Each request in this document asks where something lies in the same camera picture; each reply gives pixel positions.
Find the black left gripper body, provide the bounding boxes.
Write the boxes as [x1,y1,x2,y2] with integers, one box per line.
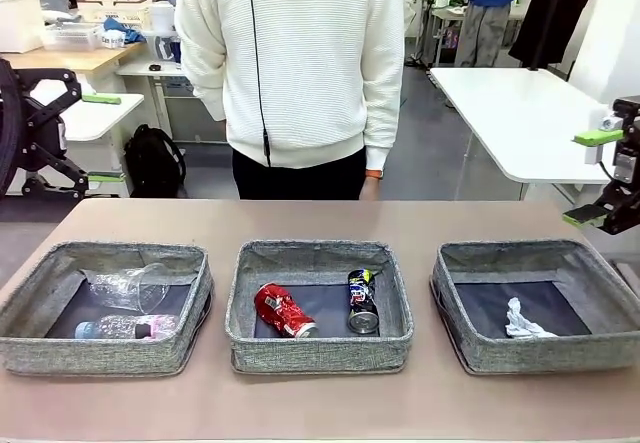
[19,107,69,160]

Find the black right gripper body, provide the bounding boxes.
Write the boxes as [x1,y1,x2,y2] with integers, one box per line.
[612,132,640,187]

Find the clear plastic cup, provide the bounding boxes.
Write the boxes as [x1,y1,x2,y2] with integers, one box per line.
[88,262,172,316]

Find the white paper ball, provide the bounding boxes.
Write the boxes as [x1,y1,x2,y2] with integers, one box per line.
[504,296,560,340]

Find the clear bottle pink label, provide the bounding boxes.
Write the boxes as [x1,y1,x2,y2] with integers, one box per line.
[74,314,181,341]

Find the crushed red can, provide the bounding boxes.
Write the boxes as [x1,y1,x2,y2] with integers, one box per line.
[253,282,320,340]

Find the crushed black blue can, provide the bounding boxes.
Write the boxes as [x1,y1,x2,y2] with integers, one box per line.
[347,268,380,335]

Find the person's left hand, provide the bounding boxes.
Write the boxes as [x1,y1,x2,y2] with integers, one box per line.
[360,177,384,201]

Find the white height-adjustable desk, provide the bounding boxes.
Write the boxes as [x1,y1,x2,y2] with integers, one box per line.
[22,80,146,198]

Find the wooden top table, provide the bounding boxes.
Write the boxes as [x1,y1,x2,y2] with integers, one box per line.
[0,40,149,95]

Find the white workbench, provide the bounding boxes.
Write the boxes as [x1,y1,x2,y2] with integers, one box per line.
[117,60,229,144]

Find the black backpack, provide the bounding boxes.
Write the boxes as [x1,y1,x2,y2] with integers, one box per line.
[123,123,188,198]

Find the white perforated plastic basket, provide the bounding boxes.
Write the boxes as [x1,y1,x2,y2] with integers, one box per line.
[40,22,101,53]

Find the blue cloth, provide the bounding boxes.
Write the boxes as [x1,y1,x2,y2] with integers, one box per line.
[102,17,146,45]

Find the large white table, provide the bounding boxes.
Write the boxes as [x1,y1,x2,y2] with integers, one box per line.
[429,66,640,219]

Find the beige slotted crate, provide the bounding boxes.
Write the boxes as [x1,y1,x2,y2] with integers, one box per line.
[77,0,154,29]

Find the white cylindrical container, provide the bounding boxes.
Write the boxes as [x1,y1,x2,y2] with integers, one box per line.
[149,2,176,34]

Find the white plastic storage box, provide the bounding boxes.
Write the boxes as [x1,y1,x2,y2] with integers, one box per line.
[0,0,46,54]

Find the hanging black coat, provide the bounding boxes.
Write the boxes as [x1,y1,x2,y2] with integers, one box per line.
[509,0,606,71]

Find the grey fabric basket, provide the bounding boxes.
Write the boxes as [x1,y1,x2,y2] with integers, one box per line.
[429,239,640,377]
[0,241,216,378]
[224,239,416,376]

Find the black trousers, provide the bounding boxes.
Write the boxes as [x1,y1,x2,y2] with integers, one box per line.
[232,146,369,201]

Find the white knit sweater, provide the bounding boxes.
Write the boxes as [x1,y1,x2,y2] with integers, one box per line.
[174,0,405,169]

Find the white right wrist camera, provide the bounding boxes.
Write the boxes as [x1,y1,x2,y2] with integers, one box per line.
[584,107,626,165]

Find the black left arm cable sleeve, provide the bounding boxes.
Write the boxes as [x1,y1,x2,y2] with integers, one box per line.
[0,57,25,198]

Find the thin black sweater cable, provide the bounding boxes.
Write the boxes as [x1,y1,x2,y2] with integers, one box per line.
[247,0,272,167]

